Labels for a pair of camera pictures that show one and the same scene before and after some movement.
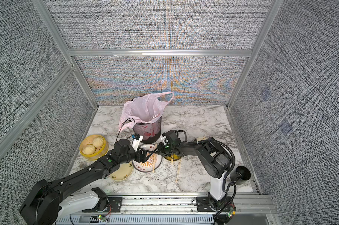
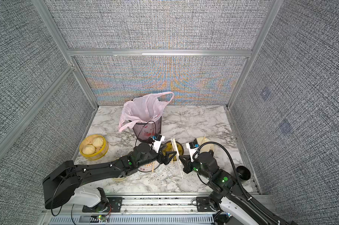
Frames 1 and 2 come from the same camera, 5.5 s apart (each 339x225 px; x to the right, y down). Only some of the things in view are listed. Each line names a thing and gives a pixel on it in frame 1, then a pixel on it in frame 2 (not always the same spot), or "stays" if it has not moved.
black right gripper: (160, 150) -> (187, 163)
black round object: (240, 175) stays
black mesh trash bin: (151, 131) stays
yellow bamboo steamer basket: (94, 147) stays
